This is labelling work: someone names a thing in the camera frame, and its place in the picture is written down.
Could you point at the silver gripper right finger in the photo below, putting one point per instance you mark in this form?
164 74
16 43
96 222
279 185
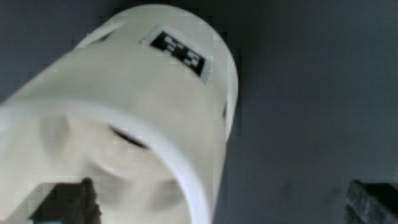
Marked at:
371 203

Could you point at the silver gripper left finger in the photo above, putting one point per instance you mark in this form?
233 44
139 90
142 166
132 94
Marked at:
62 205

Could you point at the white lamp shade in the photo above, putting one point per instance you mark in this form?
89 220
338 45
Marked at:
121 118

